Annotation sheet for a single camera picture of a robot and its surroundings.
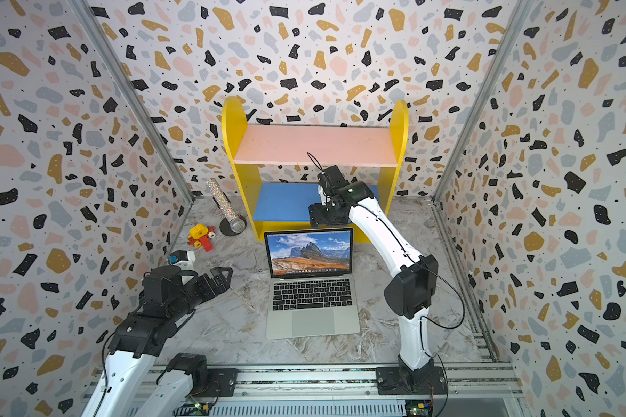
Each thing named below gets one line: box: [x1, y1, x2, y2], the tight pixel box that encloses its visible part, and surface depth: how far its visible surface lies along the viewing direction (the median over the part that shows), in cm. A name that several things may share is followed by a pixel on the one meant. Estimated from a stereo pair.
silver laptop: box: [263, 227, 361, 340], surface depth 91 cm
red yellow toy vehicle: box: [186, 223, 217, 252], surface depth 105 cm
